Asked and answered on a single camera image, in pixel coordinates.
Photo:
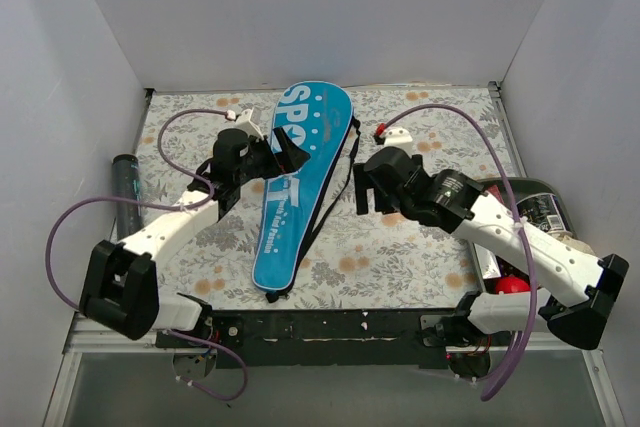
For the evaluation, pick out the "dark paper cup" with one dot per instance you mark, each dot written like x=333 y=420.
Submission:
x=544 y=212

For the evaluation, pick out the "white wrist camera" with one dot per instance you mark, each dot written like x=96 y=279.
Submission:
x=244 y=122
x=398 y=137

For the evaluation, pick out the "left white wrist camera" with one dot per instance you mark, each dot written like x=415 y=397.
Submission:
x=244 y=122

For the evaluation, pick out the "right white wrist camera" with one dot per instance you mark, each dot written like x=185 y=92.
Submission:
x=398 y=137

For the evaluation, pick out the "blue sport racket cover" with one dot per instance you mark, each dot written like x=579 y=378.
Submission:
x=317 y=116

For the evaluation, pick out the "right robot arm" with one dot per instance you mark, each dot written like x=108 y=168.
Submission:
x=571 y=293

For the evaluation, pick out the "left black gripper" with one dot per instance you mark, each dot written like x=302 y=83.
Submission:
x=273 y=156

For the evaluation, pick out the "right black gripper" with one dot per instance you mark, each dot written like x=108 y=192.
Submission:
x=375 y=187

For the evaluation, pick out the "black shuttlecock tube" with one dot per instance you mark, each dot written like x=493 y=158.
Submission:
x=126 y=185

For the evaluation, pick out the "floral table cloth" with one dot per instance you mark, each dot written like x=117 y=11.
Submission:
x=356 y=262

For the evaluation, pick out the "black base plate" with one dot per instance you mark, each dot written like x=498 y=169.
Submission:
x=323 y=337

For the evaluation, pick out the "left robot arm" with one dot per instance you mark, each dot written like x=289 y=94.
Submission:
x=121 y=288

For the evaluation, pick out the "red ball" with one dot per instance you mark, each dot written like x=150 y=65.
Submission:
x=511 y=285

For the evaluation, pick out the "metal tray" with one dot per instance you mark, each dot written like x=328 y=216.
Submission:
x=490 y=267

